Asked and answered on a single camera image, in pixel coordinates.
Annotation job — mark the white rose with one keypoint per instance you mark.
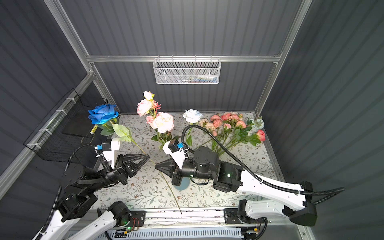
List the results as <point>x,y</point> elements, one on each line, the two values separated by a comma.
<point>193,117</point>

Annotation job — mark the yellow marker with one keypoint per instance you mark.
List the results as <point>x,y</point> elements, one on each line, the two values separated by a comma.
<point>93,130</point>

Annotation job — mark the pink peony stem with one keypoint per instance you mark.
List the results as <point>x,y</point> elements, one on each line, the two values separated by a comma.
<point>163,124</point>

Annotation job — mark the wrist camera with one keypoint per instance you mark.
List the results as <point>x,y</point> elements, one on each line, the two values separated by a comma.
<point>176,151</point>
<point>108,151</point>

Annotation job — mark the floral table mat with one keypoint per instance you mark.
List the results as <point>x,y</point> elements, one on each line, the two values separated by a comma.
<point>148,189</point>

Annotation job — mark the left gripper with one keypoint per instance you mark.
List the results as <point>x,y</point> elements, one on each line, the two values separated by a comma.
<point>124,166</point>

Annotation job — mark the pink multi-bloom rose stem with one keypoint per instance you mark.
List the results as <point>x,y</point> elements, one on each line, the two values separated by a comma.
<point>148,107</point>

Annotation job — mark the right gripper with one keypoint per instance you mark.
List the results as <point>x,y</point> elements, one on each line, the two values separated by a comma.
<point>170,164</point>

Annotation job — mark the pile of artificial flowers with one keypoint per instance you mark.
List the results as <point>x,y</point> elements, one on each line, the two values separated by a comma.
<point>232,128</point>

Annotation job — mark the white wire basket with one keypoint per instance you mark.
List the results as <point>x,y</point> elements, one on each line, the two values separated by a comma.
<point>187,73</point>

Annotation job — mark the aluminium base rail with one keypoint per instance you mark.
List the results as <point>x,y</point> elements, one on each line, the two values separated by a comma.
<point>186,218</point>

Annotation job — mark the blue ceramic vase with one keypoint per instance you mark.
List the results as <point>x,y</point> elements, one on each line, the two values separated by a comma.
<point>183,184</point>

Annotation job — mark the blue rose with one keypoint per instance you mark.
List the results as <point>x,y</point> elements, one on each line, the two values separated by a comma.
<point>105,117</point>

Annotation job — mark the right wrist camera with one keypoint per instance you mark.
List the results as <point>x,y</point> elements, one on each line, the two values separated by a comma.
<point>176,151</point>

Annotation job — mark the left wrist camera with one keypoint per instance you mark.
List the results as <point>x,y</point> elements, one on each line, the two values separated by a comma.
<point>108,151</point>

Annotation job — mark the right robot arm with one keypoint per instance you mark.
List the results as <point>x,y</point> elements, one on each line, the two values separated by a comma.
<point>283,199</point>

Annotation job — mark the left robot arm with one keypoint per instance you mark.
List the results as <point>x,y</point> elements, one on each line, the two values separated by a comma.
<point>77,195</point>

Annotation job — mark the black wire basket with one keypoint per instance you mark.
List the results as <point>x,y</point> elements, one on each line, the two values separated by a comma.
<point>67,128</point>

